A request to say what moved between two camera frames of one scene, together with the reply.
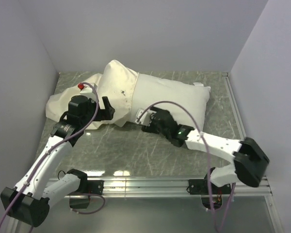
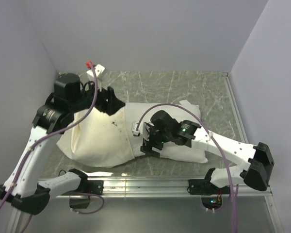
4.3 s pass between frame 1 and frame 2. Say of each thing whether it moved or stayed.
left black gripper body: moved
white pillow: moved
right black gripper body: moved
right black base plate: stayed
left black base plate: stayed
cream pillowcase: moved
